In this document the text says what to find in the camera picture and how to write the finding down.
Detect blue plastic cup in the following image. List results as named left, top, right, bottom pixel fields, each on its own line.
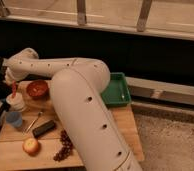
left=6, top=111, right=23, bottom=128

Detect red yellow apple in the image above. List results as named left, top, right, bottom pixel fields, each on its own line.
left=23, top=138, right=39, bottom=155

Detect red bowl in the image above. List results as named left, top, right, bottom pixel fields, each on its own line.
left=26, top=80, right=49, bottom=99

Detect green plastic tray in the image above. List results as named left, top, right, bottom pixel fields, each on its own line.
left=101, top=72, right=131, bottom=107

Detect metal fork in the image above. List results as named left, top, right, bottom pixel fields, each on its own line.
left=23, top=109, right=45, bottom=133

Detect black rectangular block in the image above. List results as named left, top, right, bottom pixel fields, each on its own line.
left=32, top=120, right=56, bottom=138

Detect white paper cup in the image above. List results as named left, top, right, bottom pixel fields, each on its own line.
left=6, top=93, right=26, bottom=112

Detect dark red grape bunch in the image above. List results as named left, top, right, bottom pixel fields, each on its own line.
left=53, top=130, right=73, bottom=162

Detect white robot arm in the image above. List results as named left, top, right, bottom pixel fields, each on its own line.
left=5, top=48, right=142, bottom=171

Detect wooden cutting board table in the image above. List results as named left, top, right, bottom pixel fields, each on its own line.
left=0, top=79, right=145, bottom=171

